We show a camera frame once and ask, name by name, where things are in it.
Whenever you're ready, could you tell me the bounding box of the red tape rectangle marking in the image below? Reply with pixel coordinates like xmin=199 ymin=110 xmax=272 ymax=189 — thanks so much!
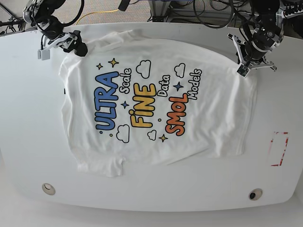
xmin=268 ymin=131 xmax=289 ymax=166

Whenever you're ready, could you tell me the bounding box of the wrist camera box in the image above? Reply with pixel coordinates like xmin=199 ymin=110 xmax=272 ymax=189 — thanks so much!
xmin=237 ymin=64 xmax=250 ymax=77
xmin=37 ymin=49 xmax=50 ymax=61

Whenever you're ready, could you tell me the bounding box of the yellow cable on floor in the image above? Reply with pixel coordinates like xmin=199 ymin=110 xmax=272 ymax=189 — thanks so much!
xmin=75 ymin=9 xmax=119 ymax=26

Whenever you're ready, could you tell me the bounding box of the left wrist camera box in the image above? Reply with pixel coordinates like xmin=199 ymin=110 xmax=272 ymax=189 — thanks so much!
xmin=237 ymin=64 xmax=250 ymax=77

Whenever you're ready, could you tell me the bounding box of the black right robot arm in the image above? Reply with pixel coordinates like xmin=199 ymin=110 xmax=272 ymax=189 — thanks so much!
xmin=23 ymin=0 xmax=88 ymax=61

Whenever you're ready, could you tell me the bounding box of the black tripod stand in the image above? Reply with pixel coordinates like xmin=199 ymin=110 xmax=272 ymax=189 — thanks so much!
xmin=0 ymin=0 xmax=28 ymax=35

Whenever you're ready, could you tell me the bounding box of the white power strip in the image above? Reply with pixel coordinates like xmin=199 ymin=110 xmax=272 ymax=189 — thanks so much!
xmin=281 ymin=4 xmax=303 ymax=19

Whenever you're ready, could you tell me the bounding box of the aluminium frame stand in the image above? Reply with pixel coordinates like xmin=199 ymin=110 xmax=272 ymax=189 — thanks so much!
xmin=148 ymin=0 xmax=251 ymax=26

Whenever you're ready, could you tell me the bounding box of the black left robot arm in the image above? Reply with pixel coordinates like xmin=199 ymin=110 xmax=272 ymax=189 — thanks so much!
xmin=228 ymin=0 xmax=284 ymax=77

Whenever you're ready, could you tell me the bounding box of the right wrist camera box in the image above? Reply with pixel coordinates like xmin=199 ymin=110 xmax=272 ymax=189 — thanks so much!
xmin=37 ymin=49 xmax=50 ymax=61

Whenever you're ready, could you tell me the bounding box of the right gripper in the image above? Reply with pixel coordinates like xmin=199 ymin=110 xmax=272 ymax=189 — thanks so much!
xmin=41 ymin=16 xmax=88 ymax=57

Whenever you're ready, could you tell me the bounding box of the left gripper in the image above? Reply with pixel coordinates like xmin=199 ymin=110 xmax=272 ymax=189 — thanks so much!
xmin=228 ymin=34 xmax=277 ymax=71

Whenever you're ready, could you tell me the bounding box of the left table grommet hole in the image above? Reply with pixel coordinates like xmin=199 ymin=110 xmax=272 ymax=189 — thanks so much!
xmin=42 ymin=183 xmax=55 ymax=196

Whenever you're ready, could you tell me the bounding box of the white printed T-shirt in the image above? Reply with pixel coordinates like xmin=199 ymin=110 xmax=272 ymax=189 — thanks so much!
xmin=59 ymin=30 xmax=257 ymax=177

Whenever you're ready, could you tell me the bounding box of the table grommet hole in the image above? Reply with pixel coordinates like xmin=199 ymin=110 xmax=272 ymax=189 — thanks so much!
xmin=42 ymin=183 xmax=55 ymax=196
xmin=249 ymin=188 xmax=263 ymax=201

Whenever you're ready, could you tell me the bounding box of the right table grommet hole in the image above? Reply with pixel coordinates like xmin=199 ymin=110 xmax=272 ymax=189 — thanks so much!
xmin=249 ymin=188 xmax=263 ymax=201

